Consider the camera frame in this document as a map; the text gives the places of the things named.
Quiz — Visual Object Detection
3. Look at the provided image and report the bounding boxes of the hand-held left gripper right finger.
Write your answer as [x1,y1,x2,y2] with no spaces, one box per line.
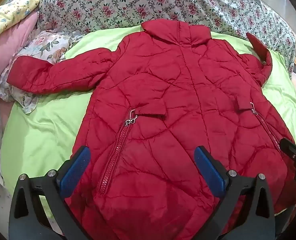
[194,145,276,240]

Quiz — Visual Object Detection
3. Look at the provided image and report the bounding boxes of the yellow floral quilt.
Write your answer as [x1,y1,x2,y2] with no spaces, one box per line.
[0,0,45,44]

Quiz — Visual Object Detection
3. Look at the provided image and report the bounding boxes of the red quilted jacket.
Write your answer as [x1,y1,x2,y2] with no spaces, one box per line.
[7,19,296,240]

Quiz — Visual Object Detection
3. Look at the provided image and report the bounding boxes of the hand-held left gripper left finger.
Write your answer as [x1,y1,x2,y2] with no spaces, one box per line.
[9,145,93,240]

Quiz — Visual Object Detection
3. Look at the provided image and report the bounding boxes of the pastel floral cloth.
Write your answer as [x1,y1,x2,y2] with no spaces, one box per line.
[0,29,85,114]

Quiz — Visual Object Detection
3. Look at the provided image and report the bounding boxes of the rose print quilt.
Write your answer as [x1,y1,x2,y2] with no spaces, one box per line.
[37,0,296,75]

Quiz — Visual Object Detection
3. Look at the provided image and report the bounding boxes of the pink blanket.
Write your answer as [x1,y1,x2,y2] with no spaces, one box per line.
[0,12,40,105]

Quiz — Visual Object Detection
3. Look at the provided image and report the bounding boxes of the green bed sheet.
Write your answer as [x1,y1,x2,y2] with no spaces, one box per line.
[0,27,296,218]

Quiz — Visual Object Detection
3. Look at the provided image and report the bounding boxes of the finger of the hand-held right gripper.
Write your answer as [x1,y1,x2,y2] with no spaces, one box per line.
[280,137,296,160]

